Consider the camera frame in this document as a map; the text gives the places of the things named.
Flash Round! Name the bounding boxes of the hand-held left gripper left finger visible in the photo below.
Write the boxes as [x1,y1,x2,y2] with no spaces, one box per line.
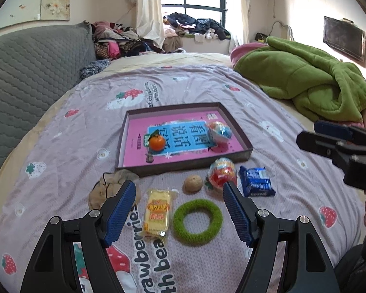
[20,180,138,293]

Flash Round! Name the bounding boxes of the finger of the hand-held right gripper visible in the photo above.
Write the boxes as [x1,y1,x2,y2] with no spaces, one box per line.
[296,131,354,171]
[314,120,366,147]

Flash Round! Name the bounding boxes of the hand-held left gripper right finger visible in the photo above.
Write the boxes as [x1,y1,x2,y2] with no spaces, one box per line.
[222,181,342,293]

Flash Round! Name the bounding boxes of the yellow rice cracker packet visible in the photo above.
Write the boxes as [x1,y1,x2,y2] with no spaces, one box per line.
[142,188,179,245]

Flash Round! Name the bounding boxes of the beige cloth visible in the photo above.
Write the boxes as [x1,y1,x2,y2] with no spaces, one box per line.
[88,170,141,212]

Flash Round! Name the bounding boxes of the red toy egg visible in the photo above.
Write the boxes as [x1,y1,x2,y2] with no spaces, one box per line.
[205,157,237,193]

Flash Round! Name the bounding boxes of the green fuzzy ring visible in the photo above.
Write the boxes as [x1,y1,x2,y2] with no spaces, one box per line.
[173,199,224,245]

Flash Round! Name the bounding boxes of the dark brown shallow box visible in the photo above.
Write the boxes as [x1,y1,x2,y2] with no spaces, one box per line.
[115,102,254,178]

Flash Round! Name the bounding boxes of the orange tangerine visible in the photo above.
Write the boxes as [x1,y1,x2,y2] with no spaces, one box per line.
[148,130,166,152]

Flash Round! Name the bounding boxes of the blue cookie packet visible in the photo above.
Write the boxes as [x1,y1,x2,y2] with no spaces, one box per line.
[238,166,276,197]

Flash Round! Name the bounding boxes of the brown walnut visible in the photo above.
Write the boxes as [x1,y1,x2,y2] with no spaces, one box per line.
[183,175,203,194]

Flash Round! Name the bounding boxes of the green blanket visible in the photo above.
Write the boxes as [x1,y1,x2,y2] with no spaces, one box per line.
[233,36,366,123]

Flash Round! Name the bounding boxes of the pink book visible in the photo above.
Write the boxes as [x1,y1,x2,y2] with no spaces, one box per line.
[123,111,243,167]

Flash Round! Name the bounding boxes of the blue wrapped toy egg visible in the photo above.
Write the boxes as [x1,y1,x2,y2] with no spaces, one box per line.
[206,120,233,145]

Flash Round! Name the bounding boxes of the person's dark clothing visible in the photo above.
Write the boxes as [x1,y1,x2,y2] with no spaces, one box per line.
[334,244,366,293]

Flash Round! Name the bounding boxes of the pink blanket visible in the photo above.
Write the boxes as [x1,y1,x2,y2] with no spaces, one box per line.
[230,42,270,68]

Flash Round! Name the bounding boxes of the strawberry printed bedsheet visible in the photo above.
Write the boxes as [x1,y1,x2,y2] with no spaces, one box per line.
[0,64,366,293]

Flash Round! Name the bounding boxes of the cream curtain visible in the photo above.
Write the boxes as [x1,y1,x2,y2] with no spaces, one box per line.
[136,0,165,49]
[237,0,251,45]

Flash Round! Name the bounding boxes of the dark floral cloth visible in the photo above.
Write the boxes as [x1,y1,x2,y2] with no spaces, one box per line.
[80,59,110,79]

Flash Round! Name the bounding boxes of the grey quilted headboard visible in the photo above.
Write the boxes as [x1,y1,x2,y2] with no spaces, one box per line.
[0,23,97,190]

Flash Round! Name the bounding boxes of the dark clothes on windowsill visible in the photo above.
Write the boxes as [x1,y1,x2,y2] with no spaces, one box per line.
[162,12,231,42]

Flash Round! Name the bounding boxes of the pile of mixed clothes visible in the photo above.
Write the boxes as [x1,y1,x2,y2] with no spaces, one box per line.
[91,21,165,60]

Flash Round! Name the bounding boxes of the wall-mounted television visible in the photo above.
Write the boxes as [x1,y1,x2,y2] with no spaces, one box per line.
[323,16,366,63]

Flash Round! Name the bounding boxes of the white cable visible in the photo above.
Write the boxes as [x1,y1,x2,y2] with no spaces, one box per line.
[270,21,294,41]

